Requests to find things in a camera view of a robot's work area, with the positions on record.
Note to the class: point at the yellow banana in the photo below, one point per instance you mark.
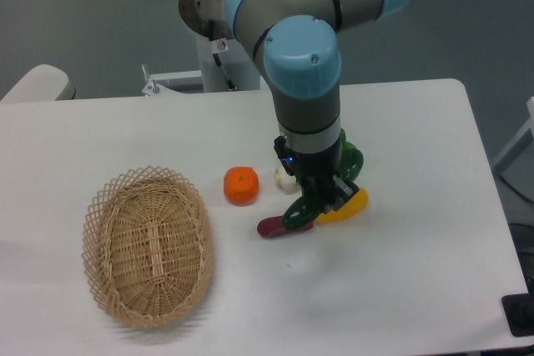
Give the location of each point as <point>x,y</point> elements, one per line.
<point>357,203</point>

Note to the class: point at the black device at table edge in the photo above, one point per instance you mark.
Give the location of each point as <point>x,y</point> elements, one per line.
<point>518,309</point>

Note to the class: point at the white furniture at right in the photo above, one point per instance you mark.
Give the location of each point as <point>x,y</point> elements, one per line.
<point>516,145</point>

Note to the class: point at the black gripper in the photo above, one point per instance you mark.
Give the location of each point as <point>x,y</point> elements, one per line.
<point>314,160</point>

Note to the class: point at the green bell pepper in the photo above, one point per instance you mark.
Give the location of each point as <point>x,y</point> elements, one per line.
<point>349,161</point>

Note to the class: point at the white garlic bulb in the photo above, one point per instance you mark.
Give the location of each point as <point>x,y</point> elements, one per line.
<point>285,181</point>

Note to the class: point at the green cucumber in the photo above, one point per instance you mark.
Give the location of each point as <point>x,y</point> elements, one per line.
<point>302,212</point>

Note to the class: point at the woven wicker basket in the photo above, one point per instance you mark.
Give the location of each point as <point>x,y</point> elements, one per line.
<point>148,249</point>

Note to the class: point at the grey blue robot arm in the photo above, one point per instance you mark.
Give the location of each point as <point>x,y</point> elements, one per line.
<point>293,45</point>

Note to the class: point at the orange tangerine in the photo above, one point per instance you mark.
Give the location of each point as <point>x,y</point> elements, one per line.
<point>241,185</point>

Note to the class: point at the white chair armrest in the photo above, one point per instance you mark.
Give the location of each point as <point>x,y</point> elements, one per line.
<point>43,83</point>

